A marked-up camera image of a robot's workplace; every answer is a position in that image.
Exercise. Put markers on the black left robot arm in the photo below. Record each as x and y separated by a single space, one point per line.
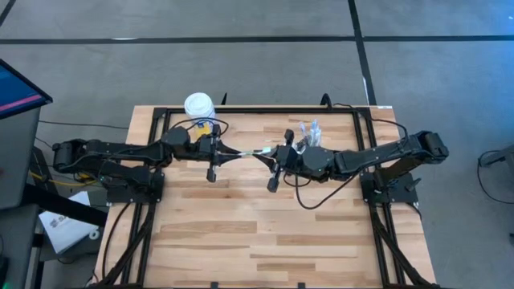
120 148

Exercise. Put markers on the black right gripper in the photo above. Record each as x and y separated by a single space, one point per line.
290 158

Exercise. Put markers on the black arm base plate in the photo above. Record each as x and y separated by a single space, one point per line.
120 196
401 196

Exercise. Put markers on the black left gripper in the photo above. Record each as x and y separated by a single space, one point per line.
208 147

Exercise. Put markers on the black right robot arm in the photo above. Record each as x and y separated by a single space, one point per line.
373 158

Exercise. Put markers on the green toothbrush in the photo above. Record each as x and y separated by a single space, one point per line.
255 152

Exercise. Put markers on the black frame bracket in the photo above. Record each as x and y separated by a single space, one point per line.
224 100
326 100

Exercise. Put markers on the Lysol disinfecting wipes canister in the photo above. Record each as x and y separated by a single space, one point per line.
198 106

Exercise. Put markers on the white tape roll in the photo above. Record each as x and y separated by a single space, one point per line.
95 234

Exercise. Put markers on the black aluminium table frame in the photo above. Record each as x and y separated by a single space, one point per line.
261 110

